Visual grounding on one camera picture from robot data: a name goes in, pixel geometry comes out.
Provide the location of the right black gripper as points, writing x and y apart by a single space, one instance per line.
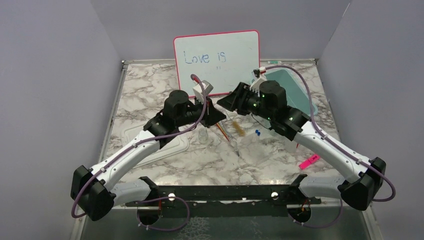
235 101

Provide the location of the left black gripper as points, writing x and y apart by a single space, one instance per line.
212 115

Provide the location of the small glass beaker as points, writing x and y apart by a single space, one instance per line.
203 136

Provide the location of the teal plastic bin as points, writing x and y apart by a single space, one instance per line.
296 95

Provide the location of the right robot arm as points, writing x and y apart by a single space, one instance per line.
360 177

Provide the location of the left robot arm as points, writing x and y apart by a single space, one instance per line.
96 190

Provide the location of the red yellow pipette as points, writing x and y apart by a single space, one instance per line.
224 133

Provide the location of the brown test tube brush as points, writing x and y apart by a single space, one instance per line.
240 131

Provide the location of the metal test tube clamp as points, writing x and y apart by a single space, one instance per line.
233 141

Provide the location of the pink framed whiteboard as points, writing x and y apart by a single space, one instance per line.
223 59

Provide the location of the green white marker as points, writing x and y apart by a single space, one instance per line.
274 62

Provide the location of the clear plastic flask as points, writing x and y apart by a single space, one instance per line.
290 146

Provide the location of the pink highlighter marker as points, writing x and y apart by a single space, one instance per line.
310 161

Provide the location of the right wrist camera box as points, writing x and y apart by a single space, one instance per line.
259 78

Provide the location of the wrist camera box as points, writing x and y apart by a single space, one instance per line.
202 90
259 78

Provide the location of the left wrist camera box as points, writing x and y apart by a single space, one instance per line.
202 90

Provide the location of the black front mounting rail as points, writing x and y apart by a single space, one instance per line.
223 201

